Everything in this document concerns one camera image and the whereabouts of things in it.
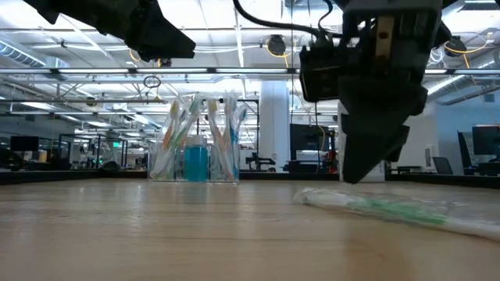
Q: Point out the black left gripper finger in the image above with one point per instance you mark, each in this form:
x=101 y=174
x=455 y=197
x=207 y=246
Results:
x=164 y=35

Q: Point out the blue toothbrush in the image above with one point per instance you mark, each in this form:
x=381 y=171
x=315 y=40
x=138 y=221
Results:
x=242 y=115
x=233 y=138

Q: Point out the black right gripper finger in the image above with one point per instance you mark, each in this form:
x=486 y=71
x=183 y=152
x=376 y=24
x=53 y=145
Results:
x=402 y=150
x=371 y=136

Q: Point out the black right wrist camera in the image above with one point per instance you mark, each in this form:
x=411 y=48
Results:
x=320 y=74

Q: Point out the orange toothbrush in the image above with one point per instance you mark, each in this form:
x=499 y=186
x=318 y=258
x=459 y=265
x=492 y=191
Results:
x=168 y=136
x=219 y=136

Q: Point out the white building column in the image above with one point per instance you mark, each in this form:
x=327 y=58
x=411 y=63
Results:
x=274 y=125

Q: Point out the dark office chair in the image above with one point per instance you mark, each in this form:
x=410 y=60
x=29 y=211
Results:
x=441 y=166

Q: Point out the black monitor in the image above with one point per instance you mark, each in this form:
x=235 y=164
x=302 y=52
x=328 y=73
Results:
x=486 y=140
x=24 y=143

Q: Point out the green toothbrush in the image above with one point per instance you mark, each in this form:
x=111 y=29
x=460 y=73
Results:
x=406 y=212
x=181 y=136

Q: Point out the black cabinet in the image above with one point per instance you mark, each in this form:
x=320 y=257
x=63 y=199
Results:
x=308 y=144

